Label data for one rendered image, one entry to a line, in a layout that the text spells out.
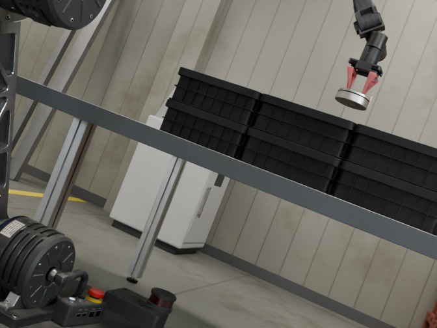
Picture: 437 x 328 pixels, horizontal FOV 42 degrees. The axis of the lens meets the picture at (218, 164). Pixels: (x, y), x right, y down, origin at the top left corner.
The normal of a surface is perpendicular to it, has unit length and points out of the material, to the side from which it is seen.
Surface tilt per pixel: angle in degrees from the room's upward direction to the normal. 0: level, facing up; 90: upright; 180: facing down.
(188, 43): 90
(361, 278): 90
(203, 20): 90
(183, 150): 90
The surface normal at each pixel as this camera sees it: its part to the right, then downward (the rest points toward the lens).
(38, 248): 0.00, -0.66
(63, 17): 0.88, 0.35
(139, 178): -0.29, -0.12
